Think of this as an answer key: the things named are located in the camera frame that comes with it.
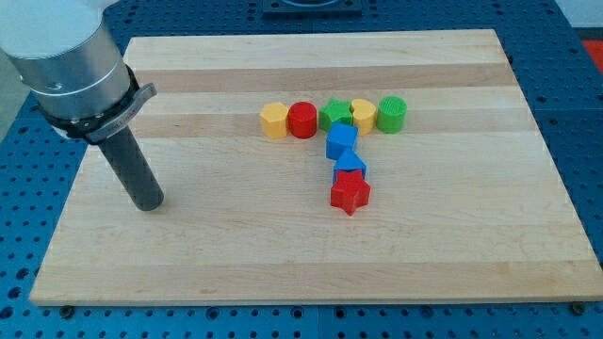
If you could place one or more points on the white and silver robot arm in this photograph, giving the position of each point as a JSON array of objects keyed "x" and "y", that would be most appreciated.
[{"x": 66, "y": 55}]

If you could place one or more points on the red star block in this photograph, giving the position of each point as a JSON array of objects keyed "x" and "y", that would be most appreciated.
[{"x": 349, "y": 191}]

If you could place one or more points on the green star block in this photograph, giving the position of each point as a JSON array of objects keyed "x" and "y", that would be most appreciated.
[{"x": 334, "y": 111}]

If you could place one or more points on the blue triangle block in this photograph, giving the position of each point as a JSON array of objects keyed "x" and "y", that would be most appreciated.
[{"x": 349, "y": 160}]

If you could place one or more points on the blue cube block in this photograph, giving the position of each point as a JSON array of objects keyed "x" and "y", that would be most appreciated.
[{"x": 340, "y": 137}]

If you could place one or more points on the red cylinder block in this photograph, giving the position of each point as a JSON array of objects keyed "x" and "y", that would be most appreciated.
[{"x": 302, "y": 120}]

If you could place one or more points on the yellow hexagon block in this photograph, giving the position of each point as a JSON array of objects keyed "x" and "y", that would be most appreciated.
[{"x": 273, "y": 118}]

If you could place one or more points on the light wooden board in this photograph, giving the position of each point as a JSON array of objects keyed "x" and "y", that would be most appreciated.
[{"x": 466, "y": 203}]

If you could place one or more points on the yellow heart block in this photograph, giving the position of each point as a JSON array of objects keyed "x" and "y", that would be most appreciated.
[{"x": 363, "y": 115}]

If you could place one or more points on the green cylinder block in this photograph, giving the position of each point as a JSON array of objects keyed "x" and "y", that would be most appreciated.
[{"x": 391, "y": 114}]

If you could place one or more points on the dark grey cylindrical pointer rod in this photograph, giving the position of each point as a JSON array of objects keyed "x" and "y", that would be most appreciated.
[{"x": 125, "y": 157}]

